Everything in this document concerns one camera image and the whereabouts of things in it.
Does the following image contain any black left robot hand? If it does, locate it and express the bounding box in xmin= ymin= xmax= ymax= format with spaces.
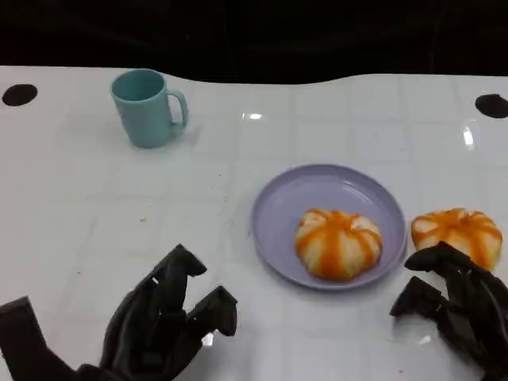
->
xmin=0 ymin=244 xmax=239 ymax=381

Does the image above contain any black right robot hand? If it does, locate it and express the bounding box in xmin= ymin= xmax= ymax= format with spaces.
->
xmin=389 ymin=241 xmax=508 ymax=381

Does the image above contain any orange white toy bread roll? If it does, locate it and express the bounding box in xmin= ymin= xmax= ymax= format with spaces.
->
xmin=410 ymin=207 xmax=503 ymax=272
xmin=294 ymin=209 xmax=383 ymax=283

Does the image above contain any lilac plate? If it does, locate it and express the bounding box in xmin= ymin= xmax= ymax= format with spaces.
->
xmin=250 ymin=164 xmax=409 ymax=291

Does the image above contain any black table grommet hole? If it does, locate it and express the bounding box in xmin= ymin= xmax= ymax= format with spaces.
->
xmin=2 ymin=83 xmax=39 ymax=107
xmin=475 ymin=94 xmax=508 ymax=119

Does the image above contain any pale green mug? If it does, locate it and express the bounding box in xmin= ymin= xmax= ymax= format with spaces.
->
xmin=110 ymin=68 xmax=189 ymax=149

